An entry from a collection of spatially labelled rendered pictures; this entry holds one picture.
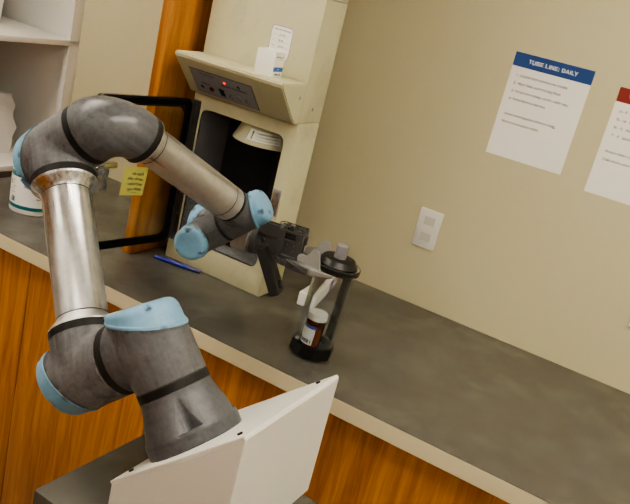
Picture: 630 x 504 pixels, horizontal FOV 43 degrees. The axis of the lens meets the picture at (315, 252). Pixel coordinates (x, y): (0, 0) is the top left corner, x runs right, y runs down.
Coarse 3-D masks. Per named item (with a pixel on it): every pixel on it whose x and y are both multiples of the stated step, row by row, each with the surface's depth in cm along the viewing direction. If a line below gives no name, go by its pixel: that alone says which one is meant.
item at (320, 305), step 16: (352, 272) 174; (320, 288) 175; (336, 288) 174; (304, 304) 180; (320, 304) 176; (336, 304) 176; (304, 320) 179; (320, 320) 177; (336, 320) 178; (304, 336) 179; (320, 336) 178
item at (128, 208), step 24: (168, 96) 199; (168, 120) 202; (96, 168) 190; (120, 168) 195; (144, 168) 201; (96, 192) 192; (120, 192) 198; (144, 192) 204; (168, 192) 211; (96, 216) 195; (120, 216) 201; (144, 216) 208
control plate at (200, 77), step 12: (192, 72) 197; (204, 72) 194; (204, 84) 198; (216, 84) 195; (228, 84) 192; (240, 84) 189; (216, 96) 200; (228, 96) 197; (240, 96) 194; (252, 96) 191; (252, 108) 196
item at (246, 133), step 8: (240, 128) 207; (248, 128) 204; (256, 128) 204; (240, 136) 205; (248, 136) 204; (256, 136) 203; (264, 136) 203; (272, 136) 203; (280, 136) 204; (248, 144) 203; (256, 144) 203; (264, 144) 203; (272, 144) 203; (280, 144) 204
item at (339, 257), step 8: (336, 248) 176; (344, 248) 175; (320, 256) 176; (328, 256) 175; (336, 256) 176; (344, 256) 176; (328, 264) 173; (336, 264) 173; (344, 264) 174; (352, 264) 175
